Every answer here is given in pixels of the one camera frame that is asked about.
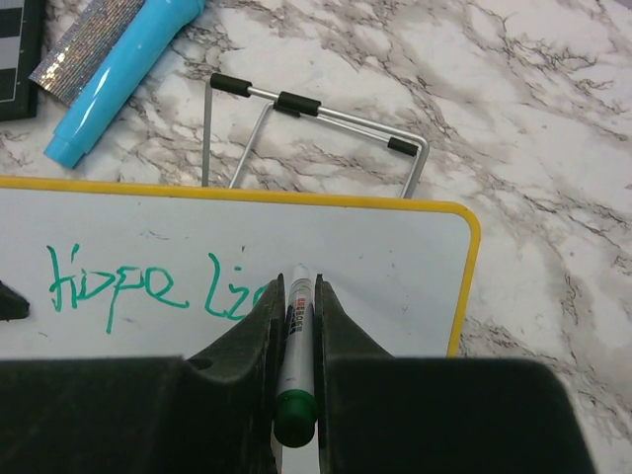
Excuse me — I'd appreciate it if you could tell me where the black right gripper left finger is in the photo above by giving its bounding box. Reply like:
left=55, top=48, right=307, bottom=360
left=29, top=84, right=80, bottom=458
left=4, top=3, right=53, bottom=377
left=1, top=278, right=285, bottom=473

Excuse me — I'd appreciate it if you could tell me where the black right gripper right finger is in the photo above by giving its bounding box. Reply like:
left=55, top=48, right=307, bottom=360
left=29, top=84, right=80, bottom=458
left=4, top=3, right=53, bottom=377
left=315, top=279, right=594, bottom=473

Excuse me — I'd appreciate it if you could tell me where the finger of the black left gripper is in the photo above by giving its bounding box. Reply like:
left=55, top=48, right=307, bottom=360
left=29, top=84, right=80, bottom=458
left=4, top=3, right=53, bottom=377
left=0, top=281, right=29, bottom=321

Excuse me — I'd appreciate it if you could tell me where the green whiteboard marker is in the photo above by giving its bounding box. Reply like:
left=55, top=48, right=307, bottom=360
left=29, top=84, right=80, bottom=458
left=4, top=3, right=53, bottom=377
left=274, top=264, right=318, bottom=448

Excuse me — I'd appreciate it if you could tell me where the yellow framed whiteboard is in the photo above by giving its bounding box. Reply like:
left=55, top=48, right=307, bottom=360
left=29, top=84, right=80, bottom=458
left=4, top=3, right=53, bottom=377
left=1, top=177, right=481, bottom=359

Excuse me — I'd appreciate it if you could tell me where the black white chessboard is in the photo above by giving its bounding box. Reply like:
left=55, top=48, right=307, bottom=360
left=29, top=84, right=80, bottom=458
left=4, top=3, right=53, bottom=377
left=0, top=0, right=45, bottom=121

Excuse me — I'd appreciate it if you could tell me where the blue toy microphone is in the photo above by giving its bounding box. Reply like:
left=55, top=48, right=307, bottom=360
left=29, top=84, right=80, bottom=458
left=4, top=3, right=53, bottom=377
left=44, top=0, right=205, bottom=168

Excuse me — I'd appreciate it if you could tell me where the metal wire whiteboard stand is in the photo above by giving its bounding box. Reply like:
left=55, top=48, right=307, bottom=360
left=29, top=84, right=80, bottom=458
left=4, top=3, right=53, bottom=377
left=200, top=72, right=431, bottom=199

